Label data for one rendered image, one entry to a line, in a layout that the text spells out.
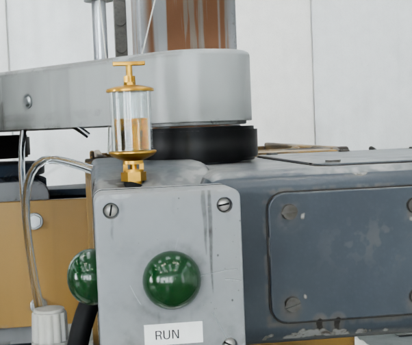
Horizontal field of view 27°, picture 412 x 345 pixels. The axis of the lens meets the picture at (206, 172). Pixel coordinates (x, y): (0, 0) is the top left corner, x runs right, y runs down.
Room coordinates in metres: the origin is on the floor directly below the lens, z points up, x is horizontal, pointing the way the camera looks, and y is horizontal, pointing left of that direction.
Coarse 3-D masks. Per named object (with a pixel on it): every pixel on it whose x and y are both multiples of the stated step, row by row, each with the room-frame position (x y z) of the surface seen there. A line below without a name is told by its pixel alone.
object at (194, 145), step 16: (176, 128) 0.60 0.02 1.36; (192, 128) 0.60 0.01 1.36; (208, 128) 0.60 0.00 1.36; (224, 128) 0.61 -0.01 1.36; (240, 128) 0.61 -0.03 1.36; (160, 144) 0.61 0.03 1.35; (176, 144) 0.60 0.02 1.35; (192, 144) 0.60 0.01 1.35; (208, 144) 0.60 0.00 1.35; (224, 144) 0.60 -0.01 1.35; (240, 144) 0.61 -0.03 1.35; (256, 144) 0.63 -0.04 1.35; (208, 160) 0.60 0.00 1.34; (224, 160) 0.61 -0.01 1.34; (240, 160) 0.61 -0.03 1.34
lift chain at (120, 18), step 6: (114, 0) 1.03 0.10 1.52; (120, 0) 1.03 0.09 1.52; (114, 6) 1.03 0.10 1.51; (120, 6) 1.03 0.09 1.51; (114, 12) 1.03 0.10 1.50; (120, 12) 1.03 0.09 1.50; (114, 18) 1.03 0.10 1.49; (120, 18) 1.03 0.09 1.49; (126, 18) 1.03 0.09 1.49; (114, 24) 1.03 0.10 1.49; (120, 24) 1.03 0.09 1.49; (126, 24) 1.03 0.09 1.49; (114, 30) 1.03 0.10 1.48; (120, 30) 1.03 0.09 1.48; (126, 30) 1.03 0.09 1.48; (114, 36) 1.04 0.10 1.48; (120, 36) 1.03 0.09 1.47; (126, 36) 1.03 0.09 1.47; (114, 42) 1.04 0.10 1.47; (120, 42) 1.03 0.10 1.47; (126, 42) 1.03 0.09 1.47; (120, 48) 1.03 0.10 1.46; (126, 48) 1.03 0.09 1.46; (120, 54) 1.03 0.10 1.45; (126, 54) 1.03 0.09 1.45
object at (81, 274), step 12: (84, 252) 0.45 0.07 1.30; (72, 264) 0.44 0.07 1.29; (84, 264) 0.44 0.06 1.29; (72, 276) 0.44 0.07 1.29; (84, 276) 0.44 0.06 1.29; (96, 276) 0.44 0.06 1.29; (72, 288) 0.44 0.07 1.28; (84, 288) 0.44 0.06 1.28; (96, 288) 0.44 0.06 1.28; (84, 300) 0.44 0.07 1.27; (96, 300) 0.44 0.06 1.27
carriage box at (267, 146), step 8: (264, 144) 1.12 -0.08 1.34; (272, 144) 1.07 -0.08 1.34; (280, 144) 1.03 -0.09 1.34; (288, 144) 0.99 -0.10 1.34; (296, 144) 0.95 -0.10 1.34; (304, 144) 0.92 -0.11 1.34; (96, 152) 0.96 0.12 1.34; (248, 344) 0.79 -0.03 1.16; (256, 344) 0.79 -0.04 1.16; (264, 344) 0.79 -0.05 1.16; (272, 344) 0.79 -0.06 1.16; (280, 344) 0.79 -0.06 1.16; (288, 344) 0.79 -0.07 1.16; (296, 344) 0.79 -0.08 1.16; (304, 344) 0.79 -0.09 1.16; (312, 344) 0.79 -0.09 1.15; (320, 344) 0.79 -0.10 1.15; (328, 344) 0.80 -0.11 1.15; (336, 344) 0.80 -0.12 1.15; (344, 344) 0.80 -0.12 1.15; (352, 344) 0.80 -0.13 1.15
